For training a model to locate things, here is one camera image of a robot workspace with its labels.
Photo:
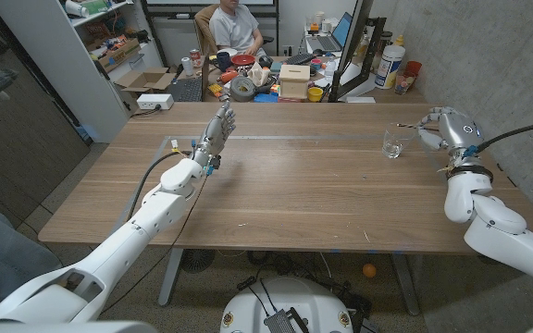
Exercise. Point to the red bowl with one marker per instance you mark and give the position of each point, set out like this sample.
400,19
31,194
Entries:
243,60

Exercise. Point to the operator person in jeans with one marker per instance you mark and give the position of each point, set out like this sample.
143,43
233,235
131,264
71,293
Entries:
3,263

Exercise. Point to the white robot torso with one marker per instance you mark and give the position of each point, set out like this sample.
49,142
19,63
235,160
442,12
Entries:
63,327

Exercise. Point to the thin dark pen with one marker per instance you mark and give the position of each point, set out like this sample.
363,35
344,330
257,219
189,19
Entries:
407,125

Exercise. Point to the glass with colourful items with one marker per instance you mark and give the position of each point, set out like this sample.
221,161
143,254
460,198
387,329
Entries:
404,84

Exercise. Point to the grey duct tape roll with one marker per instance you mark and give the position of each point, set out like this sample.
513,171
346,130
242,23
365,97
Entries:
242,90

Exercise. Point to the open cardboard box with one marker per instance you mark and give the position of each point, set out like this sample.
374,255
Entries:
146,81

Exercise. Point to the black framed whiteboard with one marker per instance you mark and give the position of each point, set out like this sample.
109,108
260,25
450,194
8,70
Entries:
178,2

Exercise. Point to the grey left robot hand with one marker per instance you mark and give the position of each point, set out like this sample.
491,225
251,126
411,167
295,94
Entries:
215,134

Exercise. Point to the clear glass cup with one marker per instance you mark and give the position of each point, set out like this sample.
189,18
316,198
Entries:
393,141

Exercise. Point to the white wipes canister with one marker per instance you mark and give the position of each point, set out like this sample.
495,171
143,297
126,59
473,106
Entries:
389,67

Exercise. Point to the grey table leg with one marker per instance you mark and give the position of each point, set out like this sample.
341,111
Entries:
405,282
170,277

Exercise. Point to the yellow cup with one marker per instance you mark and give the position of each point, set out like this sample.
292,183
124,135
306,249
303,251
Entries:
315,94

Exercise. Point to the black round floor fan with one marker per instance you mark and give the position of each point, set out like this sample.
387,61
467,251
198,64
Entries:
197,260

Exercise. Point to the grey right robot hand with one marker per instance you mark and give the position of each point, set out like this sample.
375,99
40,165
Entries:
458,131

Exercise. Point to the brown office chair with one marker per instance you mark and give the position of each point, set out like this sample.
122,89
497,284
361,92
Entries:
204,25

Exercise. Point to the black monitor stand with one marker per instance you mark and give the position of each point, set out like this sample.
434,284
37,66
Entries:
374,46

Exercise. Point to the white shelf unit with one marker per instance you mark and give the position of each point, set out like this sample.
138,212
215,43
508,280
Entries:
63,69

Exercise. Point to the orange bottle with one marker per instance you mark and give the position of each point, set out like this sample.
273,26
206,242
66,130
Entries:
228,76

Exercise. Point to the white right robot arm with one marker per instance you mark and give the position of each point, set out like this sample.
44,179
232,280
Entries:
498,226

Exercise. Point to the light wooden slot box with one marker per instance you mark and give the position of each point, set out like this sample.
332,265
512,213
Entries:
294,83

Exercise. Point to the blue flat lid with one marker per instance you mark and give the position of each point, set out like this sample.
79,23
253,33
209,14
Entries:
266,98

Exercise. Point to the open silver laptop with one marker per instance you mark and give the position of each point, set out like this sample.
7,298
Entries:
336,37

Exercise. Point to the crumpled white paper bag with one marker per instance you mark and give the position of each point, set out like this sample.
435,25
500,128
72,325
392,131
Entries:
258,75

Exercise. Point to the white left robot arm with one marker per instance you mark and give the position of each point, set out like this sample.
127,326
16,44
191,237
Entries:
123,236

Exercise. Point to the black flat monitor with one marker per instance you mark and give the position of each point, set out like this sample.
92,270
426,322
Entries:
352,46

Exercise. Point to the orange ball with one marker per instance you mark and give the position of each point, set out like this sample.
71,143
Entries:
369,270

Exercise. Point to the white power strip box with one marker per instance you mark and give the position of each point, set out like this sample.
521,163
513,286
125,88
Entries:
154,102

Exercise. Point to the white paper roll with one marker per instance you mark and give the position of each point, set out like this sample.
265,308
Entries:
187,66

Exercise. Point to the cardboard box with clutter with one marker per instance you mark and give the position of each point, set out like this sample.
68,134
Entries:
118,55

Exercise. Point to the small colourful objects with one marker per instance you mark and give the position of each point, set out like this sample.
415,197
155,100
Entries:
275,89

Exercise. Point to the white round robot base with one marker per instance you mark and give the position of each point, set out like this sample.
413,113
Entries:
285,300

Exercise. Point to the seated person white shirt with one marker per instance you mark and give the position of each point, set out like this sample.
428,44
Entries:
234,30

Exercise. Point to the black keyboard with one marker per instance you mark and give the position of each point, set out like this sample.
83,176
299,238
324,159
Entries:
300,58

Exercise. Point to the red cup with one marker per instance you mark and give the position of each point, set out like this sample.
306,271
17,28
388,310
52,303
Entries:
413,68

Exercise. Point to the black open laptop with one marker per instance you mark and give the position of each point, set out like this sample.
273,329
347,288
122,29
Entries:
185,90

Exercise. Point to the dark blue mug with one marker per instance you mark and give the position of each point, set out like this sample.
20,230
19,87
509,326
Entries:
223,61

